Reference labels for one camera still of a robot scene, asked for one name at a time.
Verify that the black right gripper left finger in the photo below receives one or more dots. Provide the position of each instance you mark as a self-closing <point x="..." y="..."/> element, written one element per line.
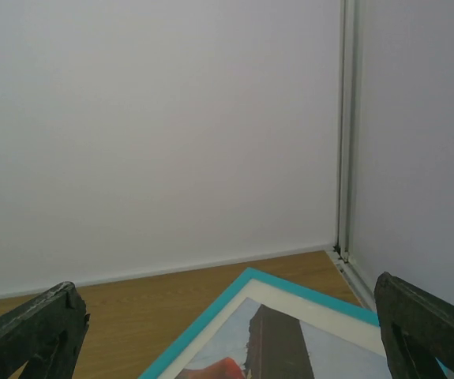
<point x="43" y="337"/>

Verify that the hot air balloon photo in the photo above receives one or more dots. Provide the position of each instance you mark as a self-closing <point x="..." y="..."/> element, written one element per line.
<point x="257" y="341"/>

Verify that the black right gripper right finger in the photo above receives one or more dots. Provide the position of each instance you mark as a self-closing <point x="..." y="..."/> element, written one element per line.
<point x="417" y="329"/>

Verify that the turquoise picture frame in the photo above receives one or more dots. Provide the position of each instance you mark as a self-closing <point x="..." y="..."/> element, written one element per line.
<point x="352" y="323"/>

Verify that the aluminium corner post right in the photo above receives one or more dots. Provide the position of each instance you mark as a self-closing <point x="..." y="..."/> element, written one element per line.
<point x="347" y="114"/>

